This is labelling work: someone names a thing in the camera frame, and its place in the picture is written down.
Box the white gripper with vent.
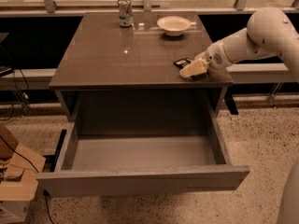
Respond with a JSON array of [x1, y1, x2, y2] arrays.
[[179, 40, 233, 78]]

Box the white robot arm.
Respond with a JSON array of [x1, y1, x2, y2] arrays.
[[179, 7, 299, 81]]

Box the grey cabinet with glossy top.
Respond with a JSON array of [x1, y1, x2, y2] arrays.
[[50, 12, 232, 137]]

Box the open grey top drawer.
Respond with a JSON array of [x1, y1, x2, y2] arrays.
[[37, 119, 249, 197]]

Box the white bowl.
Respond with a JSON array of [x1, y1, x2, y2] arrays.
[[157, 16, 191, 36]]

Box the green white soda can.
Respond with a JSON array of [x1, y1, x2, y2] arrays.
[[118, 0, 133, 27]]

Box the cardboard box stack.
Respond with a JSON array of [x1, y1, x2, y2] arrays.
[[0, 125, 45, 224]]

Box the black cables at left wall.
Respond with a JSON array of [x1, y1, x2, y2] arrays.
[[0, 44, 31, 121]]

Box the black cable on floor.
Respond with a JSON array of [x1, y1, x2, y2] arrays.
[[0, 133, 56, 224]]

